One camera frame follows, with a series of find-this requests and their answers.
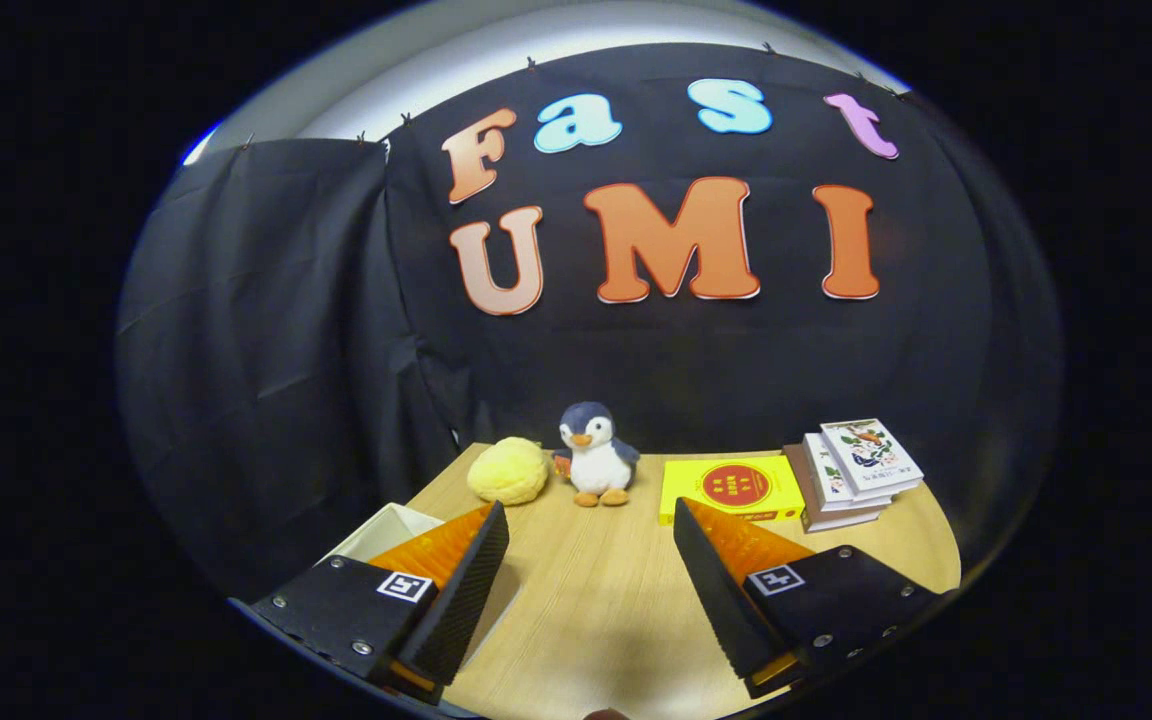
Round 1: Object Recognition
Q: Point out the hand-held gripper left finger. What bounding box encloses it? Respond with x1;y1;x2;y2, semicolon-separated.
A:
248;500;512;706

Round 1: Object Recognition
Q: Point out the beige fabric storage box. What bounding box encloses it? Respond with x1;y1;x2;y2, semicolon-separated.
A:
321;502;525;666

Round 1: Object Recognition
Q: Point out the white floral cover book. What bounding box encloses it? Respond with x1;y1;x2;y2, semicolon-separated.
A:
820;418;926;498

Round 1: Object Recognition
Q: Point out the penguin plush toy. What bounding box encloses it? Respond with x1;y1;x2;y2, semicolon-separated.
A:
552;401;641;508

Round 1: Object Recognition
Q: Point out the yellow book with red circle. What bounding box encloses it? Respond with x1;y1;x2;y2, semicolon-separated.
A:
658;457;807;527

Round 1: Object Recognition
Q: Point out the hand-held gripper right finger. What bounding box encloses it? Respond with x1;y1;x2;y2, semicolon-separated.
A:
672;497;945;701

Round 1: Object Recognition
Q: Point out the yellow plush ball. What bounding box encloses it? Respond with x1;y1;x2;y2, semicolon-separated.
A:
466;437;550;506

